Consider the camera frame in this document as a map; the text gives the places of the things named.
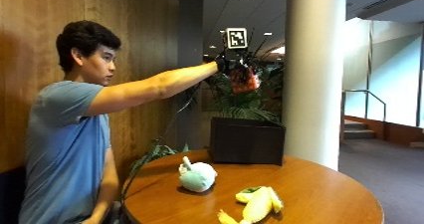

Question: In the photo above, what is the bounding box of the red soft toy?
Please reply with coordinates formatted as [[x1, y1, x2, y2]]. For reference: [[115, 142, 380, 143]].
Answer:
[[227, 64, 261, 96]]

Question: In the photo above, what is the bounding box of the white marker cube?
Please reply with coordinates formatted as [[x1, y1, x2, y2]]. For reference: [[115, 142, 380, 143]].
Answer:
[[223, 27, 248, 50]]

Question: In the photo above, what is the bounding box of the green potted plant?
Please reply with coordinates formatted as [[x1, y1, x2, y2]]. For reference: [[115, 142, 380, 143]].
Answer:
[[203, 48, 285, 123]]

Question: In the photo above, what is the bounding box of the white round column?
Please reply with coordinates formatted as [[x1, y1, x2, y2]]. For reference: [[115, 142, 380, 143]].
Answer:
[[281, 0, 348, 172]]

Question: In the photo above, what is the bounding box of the dark woven basket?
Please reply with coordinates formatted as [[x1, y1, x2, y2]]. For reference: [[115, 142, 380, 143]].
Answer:
[[208, 116, 287, 167]]

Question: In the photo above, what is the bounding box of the metal stair handrail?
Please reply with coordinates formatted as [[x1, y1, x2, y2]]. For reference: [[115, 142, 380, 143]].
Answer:
[[340, 89, 388, 122]]

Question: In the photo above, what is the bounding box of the white and green plush toy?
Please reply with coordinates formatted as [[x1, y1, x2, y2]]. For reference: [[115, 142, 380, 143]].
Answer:
[[178, 155, 218, 194]]

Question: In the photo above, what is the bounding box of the yellow banana plush toy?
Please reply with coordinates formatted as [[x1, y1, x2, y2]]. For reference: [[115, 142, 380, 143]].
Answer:
[[215, 185, 284, 224]]

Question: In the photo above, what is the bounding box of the the person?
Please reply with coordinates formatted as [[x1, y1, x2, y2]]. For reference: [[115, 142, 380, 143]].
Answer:
[[17, 20, 219, 224]]

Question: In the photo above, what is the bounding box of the black cable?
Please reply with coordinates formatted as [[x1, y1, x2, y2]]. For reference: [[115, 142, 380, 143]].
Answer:
[[118, 84, 203, 215]]

